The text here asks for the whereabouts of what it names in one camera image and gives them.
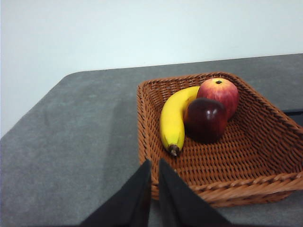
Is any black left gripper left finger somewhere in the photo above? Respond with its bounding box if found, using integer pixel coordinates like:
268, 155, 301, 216
80, 158, 152, 227

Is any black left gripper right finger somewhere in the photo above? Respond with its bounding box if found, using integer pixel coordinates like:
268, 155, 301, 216
159, 158, 232, 227

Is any brown wicker basket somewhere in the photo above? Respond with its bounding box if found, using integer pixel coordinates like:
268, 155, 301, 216
136, 72, 303, 208

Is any yellow banana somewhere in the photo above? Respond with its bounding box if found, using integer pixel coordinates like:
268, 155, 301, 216
159, 86, 201, 157

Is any dark red apple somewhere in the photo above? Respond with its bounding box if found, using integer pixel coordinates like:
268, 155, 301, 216
184, 98, 228, 144

